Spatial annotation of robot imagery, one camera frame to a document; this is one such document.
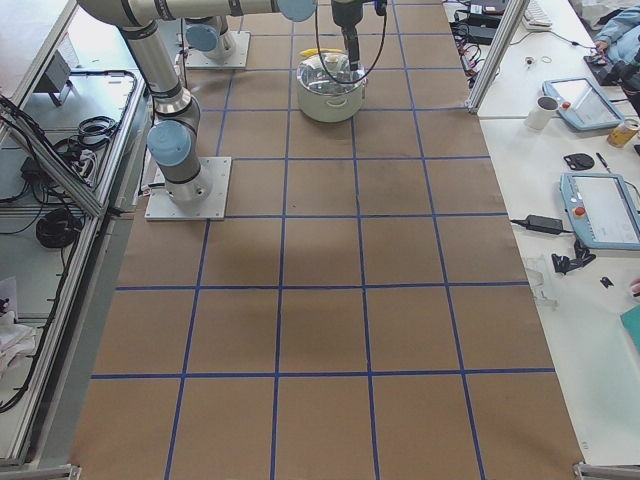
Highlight upper teach pendant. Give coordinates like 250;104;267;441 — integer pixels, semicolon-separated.
542;77;625;131

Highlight black power adapter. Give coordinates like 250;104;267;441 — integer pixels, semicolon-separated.
510;214;572;235

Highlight teach pendant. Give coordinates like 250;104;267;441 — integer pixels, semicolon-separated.
542;77;625;131
559;172;639;251

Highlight yellow corn cob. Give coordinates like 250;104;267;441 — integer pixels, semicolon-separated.
299;47;343;58

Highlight glass pot lid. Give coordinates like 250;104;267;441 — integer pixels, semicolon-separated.
297;53;367;96

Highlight black round disc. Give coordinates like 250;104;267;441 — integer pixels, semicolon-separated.
563;153;595;171

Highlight coiled black cable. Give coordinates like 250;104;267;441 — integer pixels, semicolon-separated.
35;207;84;250

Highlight aluminium frame post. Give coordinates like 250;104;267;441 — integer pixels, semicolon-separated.
466;0;528;114

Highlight white mug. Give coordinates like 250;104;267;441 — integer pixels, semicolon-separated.
524;95;559;131

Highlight brown paper table mat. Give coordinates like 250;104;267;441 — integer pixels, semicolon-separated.
71;1;581;479

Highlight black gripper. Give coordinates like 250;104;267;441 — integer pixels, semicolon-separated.
331;0;363;71

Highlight lower teach pendant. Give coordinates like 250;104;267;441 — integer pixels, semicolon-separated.
559;172;639;251

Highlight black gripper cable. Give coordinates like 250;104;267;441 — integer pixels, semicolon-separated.
313;0;390;86

